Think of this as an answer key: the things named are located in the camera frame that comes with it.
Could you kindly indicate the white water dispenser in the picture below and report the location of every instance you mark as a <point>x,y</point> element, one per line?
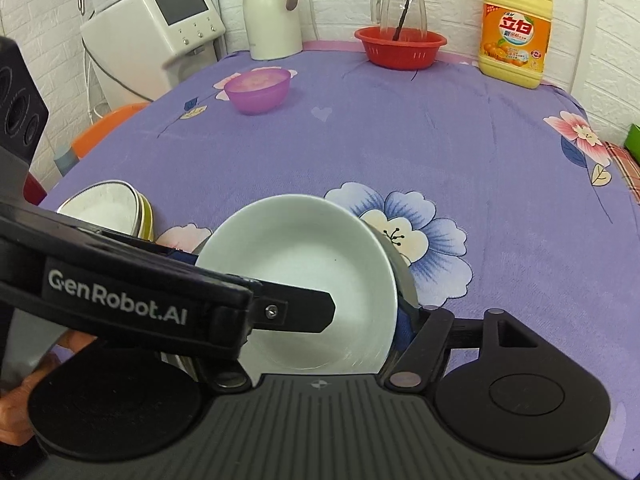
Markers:
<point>142,49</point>

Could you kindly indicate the yellow detergent bottle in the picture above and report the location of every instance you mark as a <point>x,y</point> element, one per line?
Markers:
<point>514,40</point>

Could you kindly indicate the white blue-rimmed plate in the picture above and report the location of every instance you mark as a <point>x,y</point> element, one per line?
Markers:
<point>113,204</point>

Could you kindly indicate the person's left hand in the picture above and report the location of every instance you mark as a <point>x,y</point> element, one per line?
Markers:
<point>15,427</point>

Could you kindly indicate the stainless steel bowl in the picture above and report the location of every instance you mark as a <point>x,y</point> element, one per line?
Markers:
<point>408,316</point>

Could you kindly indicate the white red-patterned ceramic bowl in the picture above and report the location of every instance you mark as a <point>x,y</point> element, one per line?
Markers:
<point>308,242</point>

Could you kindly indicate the purple floral tablecloth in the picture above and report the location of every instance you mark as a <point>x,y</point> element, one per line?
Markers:
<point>518,211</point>

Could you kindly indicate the yellow plastic plate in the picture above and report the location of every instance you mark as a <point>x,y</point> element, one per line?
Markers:
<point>146,230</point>

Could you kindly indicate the red plastic basket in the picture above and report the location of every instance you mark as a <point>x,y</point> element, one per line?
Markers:
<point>414,50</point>

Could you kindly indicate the orange plastic stool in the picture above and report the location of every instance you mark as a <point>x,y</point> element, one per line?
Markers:
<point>92,136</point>

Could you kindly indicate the purple plastic bowl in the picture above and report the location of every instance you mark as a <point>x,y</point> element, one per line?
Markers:
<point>258,91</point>

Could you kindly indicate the green box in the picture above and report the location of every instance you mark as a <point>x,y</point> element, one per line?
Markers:
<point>632,142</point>

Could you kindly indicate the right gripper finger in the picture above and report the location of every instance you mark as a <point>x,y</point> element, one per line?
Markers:
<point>418,366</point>

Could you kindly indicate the white thermos jug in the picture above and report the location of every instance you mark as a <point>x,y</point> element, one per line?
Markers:
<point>272,28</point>

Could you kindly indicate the black stirring stick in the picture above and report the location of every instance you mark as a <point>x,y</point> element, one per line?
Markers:
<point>401,21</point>

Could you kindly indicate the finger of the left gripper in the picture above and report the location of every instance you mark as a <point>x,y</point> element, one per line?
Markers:
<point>286,308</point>

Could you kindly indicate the glass pitcher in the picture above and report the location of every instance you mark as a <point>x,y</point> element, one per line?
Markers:
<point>386,14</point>

